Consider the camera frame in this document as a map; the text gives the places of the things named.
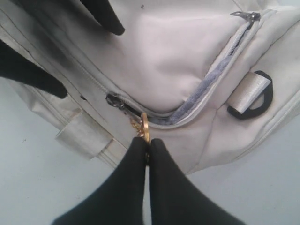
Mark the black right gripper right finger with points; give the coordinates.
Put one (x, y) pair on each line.
(174, 199)

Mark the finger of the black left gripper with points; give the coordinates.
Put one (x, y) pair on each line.
(100, 10)
(14, 66)

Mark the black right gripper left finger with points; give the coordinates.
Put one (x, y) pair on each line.
(119, 200)

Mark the gold zipper pull charm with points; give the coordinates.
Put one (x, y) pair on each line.
(142, 127)

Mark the cream fabric duffel bag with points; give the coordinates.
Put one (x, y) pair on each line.
(215, 77)

